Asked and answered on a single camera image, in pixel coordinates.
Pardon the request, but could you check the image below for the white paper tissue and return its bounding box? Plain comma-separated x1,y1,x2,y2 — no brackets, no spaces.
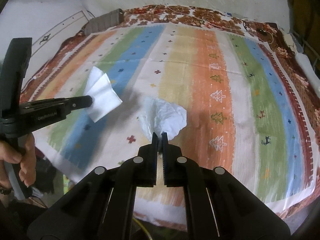
83,67,122,123

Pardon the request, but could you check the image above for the large white tissue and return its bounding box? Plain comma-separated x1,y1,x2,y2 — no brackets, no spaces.
138,96,187,141

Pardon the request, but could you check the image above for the black gold-rimmed trash bin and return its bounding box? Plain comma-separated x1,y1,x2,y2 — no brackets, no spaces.
132,217,153,240

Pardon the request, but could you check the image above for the person's left hand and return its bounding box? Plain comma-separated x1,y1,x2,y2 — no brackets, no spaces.
1,134,36,190

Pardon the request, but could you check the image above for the white wooden headboard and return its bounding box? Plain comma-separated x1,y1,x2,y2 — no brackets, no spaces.
22,10,91,89

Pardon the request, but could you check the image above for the grey ribbed pillow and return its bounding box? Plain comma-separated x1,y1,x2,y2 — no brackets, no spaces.
84,8,124,36

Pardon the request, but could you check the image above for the striped colourful blanket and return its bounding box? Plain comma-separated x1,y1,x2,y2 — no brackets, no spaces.
34,24,319,214

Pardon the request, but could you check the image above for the floral brown bed sheet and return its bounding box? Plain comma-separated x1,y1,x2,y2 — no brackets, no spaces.
21,5,319,219

